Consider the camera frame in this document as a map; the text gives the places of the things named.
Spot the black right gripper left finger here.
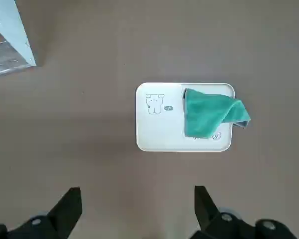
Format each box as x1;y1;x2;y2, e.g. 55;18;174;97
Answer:
0;187;83;239

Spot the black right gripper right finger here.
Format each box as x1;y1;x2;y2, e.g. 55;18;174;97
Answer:
189;185;299;239

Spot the green microfibre cloth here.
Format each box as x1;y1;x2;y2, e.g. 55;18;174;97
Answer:
183;88;252;139

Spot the clear acrylic tiered shelf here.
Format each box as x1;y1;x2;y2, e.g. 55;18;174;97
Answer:
0;0;37;80

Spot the cream tray with rabbit print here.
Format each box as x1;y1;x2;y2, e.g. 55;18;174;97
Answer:
135;82;236;153

